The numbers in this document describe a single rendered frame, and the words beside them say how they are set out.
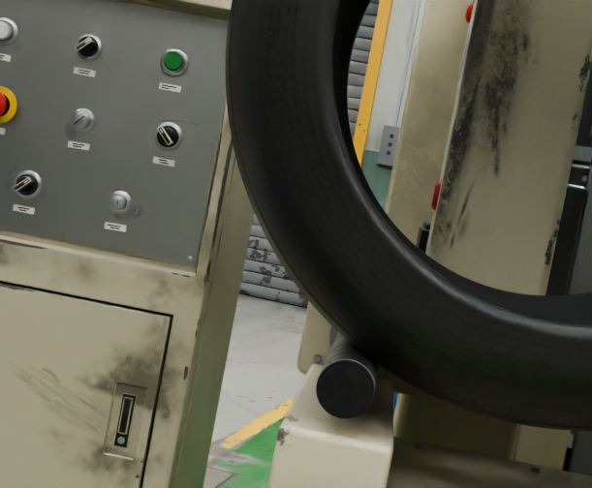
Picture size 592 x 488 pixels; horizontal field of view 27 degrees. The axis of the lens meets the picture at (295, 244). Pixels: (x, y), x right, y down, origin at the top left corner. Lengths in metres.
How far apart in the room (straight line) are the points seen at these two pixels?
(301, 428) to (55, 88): 0.88
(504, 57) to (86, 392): 0.73
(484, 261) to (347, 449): 0.41
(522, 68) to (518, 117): 0.05
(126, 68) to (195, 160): 0.16
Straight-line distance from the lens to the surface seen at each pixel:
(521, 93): 1.30
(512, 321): 0.92
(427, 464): 1.19
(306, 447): 0.94
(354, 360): 0.93
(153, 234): 1.67
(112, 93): 1.69
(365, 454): 0.93
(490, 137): 1.29
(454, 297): 0.92
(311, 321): 1.27
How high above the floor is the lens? 1.05
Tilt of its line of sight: 3 degrees down
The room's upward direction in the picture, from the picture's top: 11 degrees clockwise
